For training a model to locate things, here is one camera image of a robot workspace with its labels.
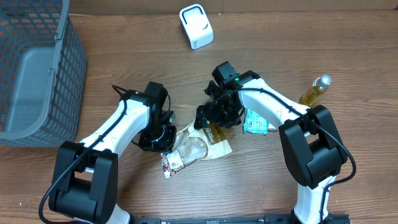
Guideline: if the small white brown wrapper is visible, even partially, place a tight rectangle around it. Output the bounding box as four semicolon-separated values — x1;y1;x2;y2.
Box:
161;151;187;179

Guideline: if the teal wipes packet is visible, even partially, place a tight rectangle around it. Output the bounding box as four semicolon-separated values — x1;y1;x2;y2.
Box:
243;109;268;135

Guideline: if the brown snack pouch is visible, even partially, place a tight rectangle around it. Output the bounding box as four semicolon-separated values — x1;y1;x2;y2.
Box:
173;121;232;165

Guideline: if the yellow liquid bottle grey cap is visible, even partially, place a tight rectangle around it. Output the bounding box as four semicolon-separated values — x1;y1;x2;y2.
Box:
298;75;332;107

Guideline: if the teal tissue pack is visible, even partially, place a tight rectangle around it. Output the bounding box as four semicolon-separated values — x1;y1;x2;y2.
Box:
267;122;278;131

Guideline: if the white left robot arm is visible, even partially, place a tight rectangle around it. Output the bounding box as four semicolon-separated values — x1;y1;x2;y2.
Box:
39;82;177;223

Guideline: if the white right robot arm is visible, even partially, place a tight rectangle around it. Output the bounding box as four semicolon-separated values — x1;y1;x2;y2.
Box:
194;62;350;223

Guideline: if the white barcode scanner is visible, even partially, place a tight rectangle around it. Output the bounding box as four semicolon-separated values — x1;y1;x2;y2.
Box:
179;4;214;50

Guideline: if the dark grey plastic basket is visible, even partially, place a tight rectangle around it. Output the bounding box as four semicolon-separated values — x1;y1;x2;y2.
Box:
1;0;87;147

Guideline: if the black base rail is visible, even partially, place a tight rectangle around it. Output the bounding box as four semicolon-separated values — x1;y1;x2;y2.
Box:
130;213;351;224

